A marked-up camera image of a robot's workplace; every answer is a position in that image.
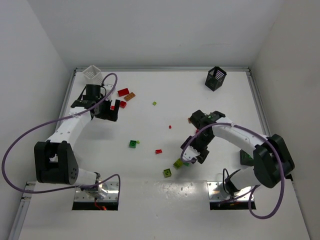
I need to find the lime lego brick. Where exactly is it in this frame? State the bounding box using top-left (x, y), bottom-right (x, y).
top-left (173, 158), bottom-right (184, 170)
top-left (163, 168), bottom-right (172, 178)

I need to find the green lego brick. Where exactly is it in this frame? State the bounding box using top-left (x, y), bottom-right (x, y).
top-left (129, 140), bottom-right (137, 149)

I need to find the lime lego brick front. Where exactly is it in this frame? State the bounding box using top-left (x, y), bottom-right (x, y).
top-left (163, 168), bottom-right (172, 178)

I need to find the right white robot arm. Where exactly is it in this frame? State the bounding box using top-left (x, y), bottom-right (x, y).
top-left (180, 110), bottom-right (295, 199)

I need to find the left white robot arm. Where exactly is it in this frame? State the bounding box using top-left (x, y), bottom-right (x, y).
top-left (34, 84), bottom-right (121, 189)

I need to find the small red square lego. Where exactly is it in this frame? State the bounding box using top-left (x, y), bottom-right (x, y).
top-left (119, 101), bottom-right (127, 109)

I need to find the large red lego brick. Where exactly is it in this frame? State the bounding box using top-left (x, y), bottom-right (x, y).
top-left (117, 88), bottom-right (130, 97)

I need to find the orange lego plate left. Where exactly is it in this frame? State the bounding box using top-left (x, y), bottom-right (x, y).
top-left (124, 92), bottom-right (136, 102)

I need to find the white slotted bin back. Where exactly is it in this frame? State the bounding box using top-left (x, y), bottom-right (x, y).
top-left (82, 65), bottom-right (103, 85)

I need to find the black slotted bin right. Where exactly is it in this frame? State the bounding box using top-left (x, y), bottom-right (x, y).
top-left (239, 149), bottom-right (254, 167)

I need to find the black slotted bin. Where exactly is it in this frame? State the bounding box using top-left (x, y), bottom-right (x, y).
top-left (239, 149), bottom-right (254, 167)
top-left (205, 66), bottom-right (227, 92)

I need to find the black slotted bin back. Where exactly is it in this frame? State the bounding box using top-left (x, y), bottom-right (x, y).
top-left (205, 66), bottom-right (227, 92)

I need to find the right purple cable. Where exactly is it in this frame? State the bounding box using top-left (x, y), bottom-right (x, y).
top-left (180, 122), bottom-right (286, 220)

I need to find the purple cable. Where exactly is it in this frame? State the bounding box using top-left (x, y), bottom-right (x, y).
top-left (1, 72), bottom-right (121, 194)
top-left (180, 122), bottom-right (286, 220)

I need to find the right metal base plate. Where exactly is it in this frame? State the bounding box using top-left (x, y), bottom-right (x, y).
top-left (207, 181), bottom-right (253, 203)

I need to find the metal base plate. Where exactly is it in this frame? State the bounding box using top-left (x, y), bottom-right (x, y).
top-left (73, 181), bottom-right (120, 203)
top-left (207, 181), bottom-right (253, 203)

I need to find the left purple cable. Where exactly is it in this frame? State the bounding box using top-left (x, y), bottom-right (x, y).
top-left (1, 72), bottom-right (121, 194)

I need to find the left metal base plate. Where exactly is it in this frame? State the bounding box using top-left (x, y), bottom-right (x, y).
top-left (73, 181), bottom-right (120, 203)

